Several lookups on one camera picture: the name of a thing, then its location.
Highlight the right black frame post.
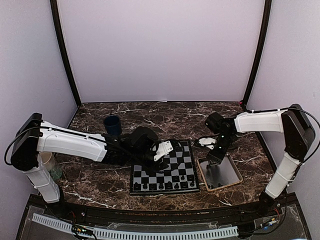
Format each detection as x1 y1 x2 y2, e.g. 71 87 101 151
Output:
241 0 272 108

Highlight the white slotted cable duct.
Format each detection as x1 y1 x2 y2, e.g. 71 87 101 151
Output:
32 213 239 240

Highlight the beige paper cup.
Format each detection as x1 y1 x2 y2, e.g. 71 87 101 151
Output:
39 152 63 181

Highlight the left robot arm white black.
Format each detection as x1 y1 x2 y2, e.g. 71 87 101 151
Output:
4 112 184 218

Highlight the black frame post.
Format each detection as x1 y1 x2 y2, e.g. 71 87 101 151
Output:
241 0 272 108
49 0 82 108

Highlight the left black frame post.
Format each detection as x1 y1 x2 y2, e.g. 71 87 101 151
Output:
49 0 82 108

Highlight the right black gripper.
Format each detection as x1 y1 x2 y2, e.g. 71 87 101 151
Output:
206 133 236 166

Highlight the small green circuit board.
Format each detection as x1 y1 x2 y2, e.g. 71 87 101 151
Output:
71 224 93 236

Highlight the black grey chess board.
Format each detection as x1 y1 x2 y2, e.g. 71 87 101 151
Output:
129 139 200 196

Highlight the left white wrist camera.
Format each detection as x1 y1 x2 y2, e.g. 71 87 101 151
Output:
151 140 174 162

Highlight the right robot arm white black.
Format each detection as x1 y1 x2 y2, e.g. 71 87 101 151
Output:
205 103 319 217

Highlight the black front rail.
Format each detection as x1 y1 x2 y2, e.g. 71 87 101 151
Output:
65 202 260 224

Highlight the wooden tray with dark base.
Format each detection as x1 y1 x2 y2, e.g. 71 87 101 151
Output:
197 153 243 192

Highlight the dark blue cup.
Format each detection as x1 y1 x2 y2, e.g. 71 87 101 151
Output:
103 115 122 136

